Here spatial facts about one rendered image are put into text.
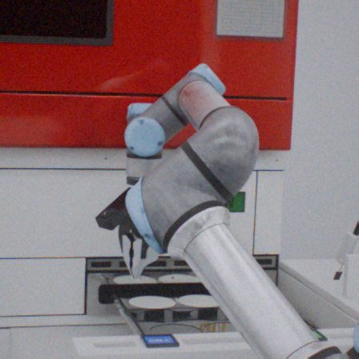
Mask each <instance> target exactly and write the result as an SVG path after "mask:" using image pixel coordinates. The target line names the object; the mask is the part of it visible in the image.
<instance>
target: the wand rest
mask: <svg viewBox="0 0 359 359"><path fill-rule="evenodd" d="M354 242H355V243H354ZM358 245H359V235H358V236H355V235H354V234H352V233H351V232H346V235H345V238H344V240H343V242H342V245H341V247H340V249H339V252H338V254H337V257H336V260H337V261H339V264H344V265H345V270H344V284H343V296H345V297H346V298H352V297H359V254H355V253H356V250H357V248H358Z"/></svg>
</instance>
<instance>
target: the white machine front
mask: <svg viewBox="0 0 359 359"><path fill-rule="evenodd" d="M126 157H127V149H126V148H65V147H0V327H23V326H48V325H124V324H126V323H127V322H126V321H125V320H124V318H123V316H122V315H121V314H116V315H89V316H88V315H87V314H86V287H87V272H124V271H129V269H128V270H87V259H124V258H123V254H122V252H121V248H120V245H119V238H118V230H119V226H117V227H116V228H115V229H114V230H113V231H110V230H107V229H104V228H100V227H99V226H98V224H97V222H96V219H95V217H96V216H97V215H98V214H99V213H100V212H101V211H102V210H103V209H104V208H106V207H107V206H108V204H110V203H111V202H113V201H114V200H115V199H116V198H117V197H118V196H119V195H121V194H122V193H123V192H124V191H125V190H126V189H127V188H133V187H134V186H132V185H128V184H126V182H127V175H126ZM283 180H284V151H258V156H257V161H256V165H255V167H254V168H253V170H252V174H251V175H250V177H249V179H248V181H247V183H246V184H245V185H244V186H243V187H242V188H241V190H239V191H238V192H237V193H244V206H243V210H241V211H230V213H231V219H230V229H231V230H233V232H234V233H235V234H236V237H237V238H238V240H239V241H240V242H241V243H242V245H243V246H245V247H246V249H247V250H248V251H249V252H250V254H251V255H252V256H275V257H276V267H263V268H274V269H275V270H276V283H277V269H278V262H279V252H280V224H281V209H282V195H283Z"/></svg>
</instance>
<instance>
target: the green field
mask: <svg viewBox="0 0 359 359"><path fill-rule="evenodd" d="M225 206H226V208H227V209H228V210H229V211H241V210H243V206H244V193H236V195H235V196H234V197H233V198H231V199H230V200H229V201H228V202H227V203H226V204H225Z"/></svg>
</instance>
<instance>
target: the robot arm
mask: <svg viewBox="0 0 359 359"><path fill-rule="evenodd" d="M225 91H226V88H225V86H224V84H223V83H222V82H221V81H220V80H219V78H218V77H216V76H215V74H214V73H213V72H212V71H211V70H210V69H209V67H208V66H207V65H205V64H200V65H199V66H197V67H196V68H195V69H193V71H190V72H189V73H188V75H187V76H186V77H183V78H182V79H181V80H180V81H179V82H178V83H177V84H176V85H175V86H173V87H172V88H171V89H170V90H169V91H167V92H166V93H165V94H164V95H162V96H161V97H160V98H159V99H157V100H156V101H155V102H154V103H153V104H150V103H133V104H131V105H130V106H129V107H128V113H127V128H126V131H125V134H124V138H125V142H126V145H127V157H126V175H127V182H126V184H128V185H132V186H134V187H133V188H127V189H126V190H125V191H124V192H123V193H122V194H121V195H119V196H118V197H117V198H116V199H115V200H114V201H113V202H111V203H110V204H108V206H107V207H106V208H104V209H103V210H102V211H101V212H100V213H99V214H98V215H97V216H96V217H95V219H96V222H97V224H98V226H99V227H100V228H104V229H107V230H110V231H113V230H114V229H115V228H116V227H117V226H119V230H118V238H119V245H120V248H121V252H122V254H123V258H124V260H125V262H126V265H127V267H128V269H129V272H130V274H131V276H132V278H133V279H138V278H139V276H140V275H141V273H142V271H143V268H144V266H146V265H148V264H150V263H151V262H153V261H155V260H156V259H157V258H158V254H160V255H163V254H166V253H168V254H169V256H170V257H171V258H173V259H177V260H186V261H187V263H188V264H189V265H190V267H191V268H192V270H193V272H194V273H195V274H196V276H197V277H198V279H199V280H200V282H201V283H202V284H203V286H204V287H205V288H206V289H207V290H208V291H209V292H210V294H211V295H212V297H213V298H214V299H215V301H216V302H217V304H218V305H219V306H220V307H221V309H222V310H223V311H224V313H225V314H226V316H227V317H228V319H229V320H230V321H231V322H232V323H233V325H234V327H235V328H236V329H237V331H238V332H239V334H240V335H241V336H242V337H243V338H244V340H245V341H246V343H247V344H248V346H249V347H250V348H251V350H252V351H253V352H254V353H255V354H256V356H257V357H258V359H359V321H358V322H357V324H358V326H355V327H354V330H353V336H352V339H353V347H352V348H351V349H350V350H348V351H347V353H345V354H343V353H342V351H340V350H339V348H338V347H337V346H336V345H331V344H322V343H320V342H319V340H318V339H317V338H316V336H315V335H314V334H313V332H312V330H311V329H310V328H309V327H308V326H307V324H305V322H304V321H303V320H302V319H301V317H300V316H299V315H298V313H297V312H296V311H295V309H294V308H293V307H292V306H291V305H290V304H289V302H288V301H287V300H286V298H285V297H284V296H283V294H282V293H281V292H280V290H279V289H278V288H277V287H276V286H275V284H274V283H273V282H272V280H271V279H270V278H269V277H268V275H267V274H266V273H265V271H264V270H263V269H262V267H261V266H260V265H259V264H258V263H257V262H256V260H255V259H254V258H253V256H252V255H251V254H250V252H249V251H248V250H247V249H246V247H245V246H243V245H242V243H241V242H240V241H239V240H238V238H237V237H236V234H235V233H234V232H233V230H231V229H230V227H229V223H230V219H231V213H230V211H229V210H228V209H227V208H226V206H225V204H226V203H227V202H228V201H229V200H230V199H231V198H233V197H234V196H235V195H236V193H237V192H238V191H239V190H241V188H242V187H243V186H244V185H245V184H246V183H247V181H248V179H249V177H250V175H251V174H252V170H253V168H254V167H255V165H256V161H257V156H258V151H259V135H258V131H257V128H256V125H255V123H254V122H253V120H252V119H251V118H250V117H249V116H248V115H247V114H246V113H245V112H244V111H242V110H241V109H239V108H237V107H233V106H231V105H230V104H229V103H228V102H227V101H226V100H225V99H224V98H223V97H222V96H221V95H222V94H223V93H224V92H225ZM190 122H191V123H192V125H193V126H194V128H195V130H196V133H194V135H193V136H192V137H190V138H189V139H188V140H187V141H186V142H185V143H184V144H182V145H181V146H180V147H178V148H177V149H176V150H175V151H174V152H172V153H171V154H170V155H169V156H168V157H167V158H166V159H165V160H164V161H162V152H163V145H164V144H165V143H166V142H167V141H168V140H169V139H171V138H172V137H173V136H174V135H176V134H177V133H178V132H179V131H181V130H182V129H183V128H184V127H185V126H186V125H188V124H189V123H190Z"/></svg>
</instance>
